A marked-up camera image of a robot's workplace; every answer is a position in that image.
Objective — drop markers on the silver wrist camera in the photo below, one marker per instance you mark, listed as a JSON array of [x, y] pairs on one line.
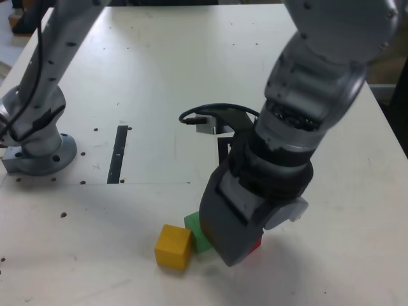
[[205, 126]]

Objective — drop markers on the black camera bracket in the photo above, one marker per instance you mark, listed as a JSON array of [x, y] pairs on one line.
[[236, 119]]

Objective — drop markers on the dark object behind table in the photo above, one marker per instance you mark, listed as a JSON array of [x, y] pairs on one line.
[[24, 19]]

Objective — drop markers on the black tape strip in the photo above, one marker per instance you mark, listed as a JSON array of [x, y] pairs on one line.
[[116, 159]]

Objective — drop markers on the red cube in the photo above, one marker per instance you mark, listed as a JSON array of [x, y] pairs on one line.
[[256, 246]]

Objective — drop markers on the black tape square outline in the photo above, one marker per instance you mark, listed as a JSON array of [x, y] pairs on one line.
[[221, 150]]

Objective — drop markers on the yellow cube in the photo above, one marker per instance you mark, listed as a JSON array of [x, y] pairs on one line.
[[172, 247]]

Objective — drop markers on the dark object beside table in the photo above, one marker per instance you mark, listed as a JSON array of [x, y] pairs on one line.
[[402, 105]]

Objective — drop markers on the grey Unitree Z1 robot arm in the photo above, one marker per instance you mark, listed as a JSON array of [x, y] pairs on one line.
[[334, 48]]

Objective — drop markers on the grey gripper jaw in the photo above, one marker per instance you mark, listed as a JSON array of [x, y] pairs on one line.
[[223, 229], [285, 212]]

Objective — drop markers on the green cube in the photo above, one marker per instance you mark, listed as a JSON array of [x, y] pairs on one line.
[[194, 229]]

